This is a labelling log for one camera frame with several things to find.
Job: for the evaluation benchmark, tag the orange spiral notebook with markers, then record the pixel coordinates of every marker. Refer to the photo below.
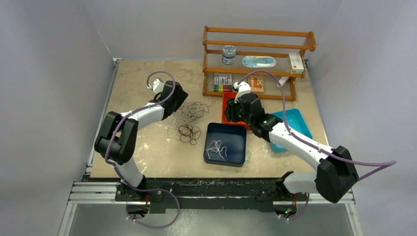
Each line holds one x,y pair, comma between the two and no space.
256,83

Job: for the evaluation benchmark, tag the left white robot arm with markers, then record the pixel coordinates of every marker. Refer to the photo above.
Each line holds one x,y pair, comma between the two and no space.
117,135

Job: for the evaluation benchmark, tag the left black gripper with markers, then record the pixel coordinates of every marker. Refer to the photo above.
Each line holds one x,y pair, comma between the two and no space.
181,97

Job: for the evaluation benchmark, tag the dark blue plastic bin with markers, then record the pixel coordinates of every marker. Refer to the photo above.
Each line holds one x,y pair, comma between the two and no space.
225,145

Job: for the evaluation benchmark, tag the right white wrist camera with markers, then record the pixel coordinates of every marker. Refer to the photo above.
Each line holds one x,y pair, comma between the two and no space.
241,88

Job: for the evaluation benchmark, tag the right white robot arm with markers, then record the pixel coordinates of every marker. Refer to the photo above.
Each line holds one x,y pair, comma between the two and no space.
334,173

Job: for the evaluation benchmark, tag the white small device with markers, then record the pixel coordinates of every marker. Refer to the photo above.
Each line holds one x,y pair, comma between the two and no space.
282,81

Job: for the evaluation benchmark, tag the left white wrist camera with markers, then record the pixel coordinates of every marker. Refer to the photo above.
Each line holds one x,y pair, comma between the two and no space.
157,86

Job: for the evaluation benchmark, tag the coloured marker pen pack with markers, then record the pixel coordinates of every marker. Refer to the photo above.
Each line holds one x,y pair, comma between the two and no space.
222,82

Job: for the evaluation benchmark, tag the white blue lidded jar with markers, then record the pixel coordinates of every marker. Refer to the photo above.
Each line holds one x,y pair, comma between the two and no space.
228,54

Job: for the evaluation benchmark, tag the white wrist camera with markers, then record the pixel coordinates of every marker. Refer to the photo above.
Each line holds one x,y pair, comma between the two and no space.
157,86
241,88

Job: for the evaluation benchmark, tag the white red box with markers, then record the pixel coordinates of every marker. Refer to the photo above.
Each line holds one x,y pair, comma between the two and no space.
295,63

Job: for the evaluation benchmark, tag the wooden shelf rack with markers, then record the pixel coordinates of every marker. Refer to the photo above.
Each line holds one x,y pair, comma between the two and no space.
254,42

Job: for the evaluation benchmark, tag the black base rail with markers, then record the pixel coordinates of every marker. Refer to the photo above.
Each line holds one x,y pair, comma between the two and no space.
161,207

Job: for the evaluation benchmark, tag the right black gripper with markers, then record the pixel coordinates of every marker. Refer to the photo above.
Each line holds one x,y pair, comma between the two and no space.
230,112

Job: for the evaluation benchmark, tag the blue packaged item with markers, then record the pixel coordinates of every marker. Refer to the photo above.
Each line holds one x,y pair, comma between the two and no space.
258,61

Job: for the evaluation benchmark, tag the light blue plastic bin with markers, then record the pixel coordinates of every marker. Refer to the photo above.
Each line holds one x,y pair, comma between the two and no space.
296,121

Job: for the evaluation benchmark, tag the orange plastic bin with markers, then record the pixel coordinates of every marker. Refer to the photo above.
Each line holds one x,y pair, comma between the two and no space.
225,98

